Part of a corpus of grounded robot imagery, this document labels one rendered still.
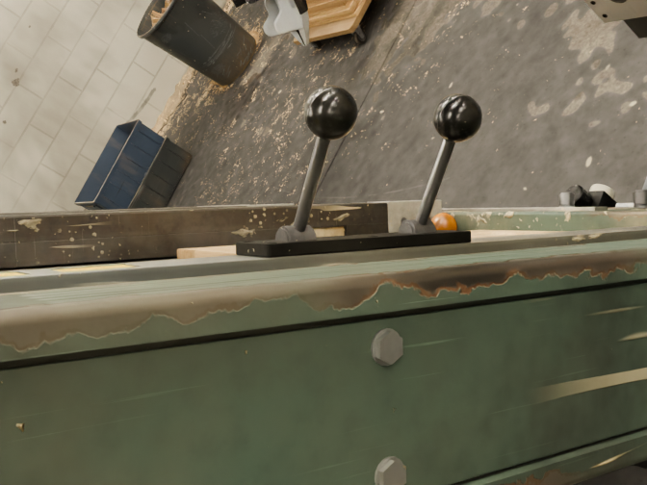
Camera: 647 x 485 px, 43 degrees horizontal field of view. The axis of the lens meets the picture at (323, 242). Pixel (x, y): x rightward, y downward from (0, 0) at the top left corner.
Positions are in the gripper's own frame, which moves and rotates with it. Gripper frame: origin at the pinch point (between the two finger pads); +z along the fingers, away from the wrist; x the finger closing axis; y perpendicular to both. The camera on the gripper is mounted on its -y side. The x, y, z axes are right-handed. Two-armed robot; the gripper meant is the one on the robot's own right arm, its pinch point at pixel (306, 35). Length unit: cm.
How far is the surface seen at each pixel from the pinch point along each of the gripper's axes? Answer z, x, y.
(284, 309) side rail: -7, 89, 58
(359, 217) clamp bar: 31.0, -0.9, 5.7
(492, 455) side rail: 5, 89, 52
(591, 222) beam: 41, 31, -12
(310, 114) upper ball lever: -6, 66, 41
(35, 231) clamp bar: 3, 1, 52
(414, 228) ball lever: 8, 61, 34
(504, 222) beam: 41.6, 13.4, -10.8
